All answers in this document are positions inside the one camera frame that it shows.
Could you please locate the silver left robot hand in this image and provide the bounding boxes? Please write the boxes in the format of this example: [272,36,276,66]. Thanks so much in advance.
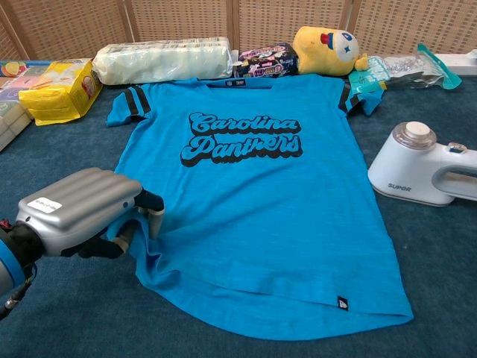
[14,167,165,259]

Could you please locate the blue Carolina Panthers shirt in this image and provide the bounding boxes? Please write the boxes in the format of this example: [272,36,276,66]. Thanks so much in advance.
[106,73,414,341]

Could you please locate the white handheld garment steamer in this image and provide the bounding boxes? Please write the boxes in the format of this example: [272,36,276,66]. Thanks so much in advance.
[367,121,477,207]

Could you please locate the dark teal carpet table cover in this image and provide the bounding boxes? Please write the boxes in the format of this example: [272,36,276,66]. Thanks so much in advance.
[0,74,477,358]

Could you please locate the pastel tissue box pack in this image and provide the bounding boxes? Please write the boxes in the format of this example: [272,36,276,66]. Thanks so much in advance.
[0,65,34,152]

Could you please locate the yellow biscuit bag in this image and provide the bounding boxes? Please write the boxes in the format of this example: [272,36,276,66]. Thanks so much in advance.
[18,58,104,126]

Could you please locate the blue fruit print box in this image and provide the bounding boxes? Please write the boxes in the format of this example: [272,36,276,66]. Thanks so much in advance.
[0,58,94,78]

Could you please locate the white tissue roll pack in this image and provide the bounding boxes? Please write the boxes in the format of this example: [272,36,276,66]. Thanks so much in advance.
[92,36,234,86]

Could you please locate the wicker folding screen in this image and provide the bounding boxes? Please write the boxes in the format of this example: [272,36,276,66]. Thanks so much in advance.
[0,0,477,63]

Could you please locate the dark purple snack pack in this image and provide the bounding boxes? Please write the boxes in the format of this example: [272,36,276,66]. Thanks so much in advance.
[233,41,299,79]

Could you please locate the yellow plush toy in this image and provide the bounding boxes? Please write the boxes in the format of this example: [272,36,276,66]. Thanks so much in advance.
[291,25,370,78]

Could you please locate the teal printed packet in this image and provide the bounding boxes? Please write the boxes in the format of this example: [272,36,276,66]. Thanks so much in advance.
[348,55,391,94]

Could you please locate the clear teal-edged plastic bag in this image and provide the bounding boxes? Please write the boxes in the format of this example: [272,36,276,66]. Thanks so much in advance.
[379,43,463,90]

